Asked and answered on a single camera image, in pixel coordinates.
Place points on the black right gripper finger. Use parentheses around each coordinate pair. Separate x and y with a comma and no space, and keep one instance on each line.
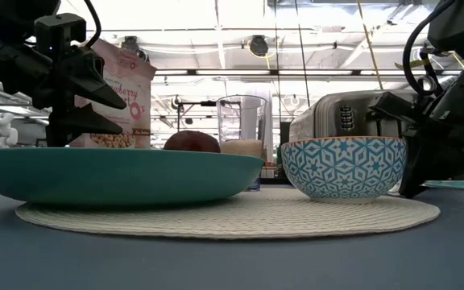
(417,169)
(401,108)

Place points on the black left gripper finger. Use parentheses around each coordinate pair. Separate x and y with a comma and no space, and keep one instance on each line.
(90,80)
(91,123)

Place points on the pink strawberry cereal box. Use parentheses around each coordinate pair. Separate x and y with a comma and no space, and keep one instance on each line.
(135,80)

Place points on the dark red apple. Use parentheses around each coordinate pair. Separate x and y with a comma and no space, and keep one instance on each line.
(191,143)

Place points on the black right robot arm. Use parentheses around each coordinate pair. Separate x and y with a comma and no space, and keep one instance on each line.
(461,24)

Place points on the white chunky link object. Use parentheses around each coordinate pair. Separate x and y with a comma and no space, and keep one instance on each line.
(0,133)

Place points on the teal flat item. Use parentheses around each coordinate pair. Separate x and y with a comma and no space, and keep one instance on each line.
(457,186)

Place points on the green round plate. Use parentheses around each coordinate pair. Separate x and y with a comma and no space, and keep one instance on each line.
(115,173)

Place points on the blue patterned bowl orange inside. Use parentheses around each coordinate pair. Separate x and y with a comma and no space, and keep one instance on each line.
(342,169)

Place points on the silver four-slot toaster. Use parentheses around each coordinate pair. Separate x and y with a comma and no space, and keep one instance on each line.
(324,113)

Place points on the black tripod stand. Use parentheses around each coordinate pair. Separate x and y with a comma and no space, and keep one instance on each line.
(178,117)

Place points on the long ceiling light strip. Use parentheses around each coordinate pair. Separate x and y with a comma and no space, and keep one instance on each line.
(236,72)

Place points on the clear drinking glass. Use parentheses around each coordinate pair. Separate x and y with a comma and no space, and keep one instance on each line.
(242,121)

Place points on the white round woven placemat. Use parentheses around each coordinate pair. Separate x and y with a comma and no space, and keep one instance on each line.
(236,217)

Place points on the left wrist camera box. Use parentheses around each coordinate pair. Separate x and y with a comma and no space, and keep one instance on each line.
(59,28)

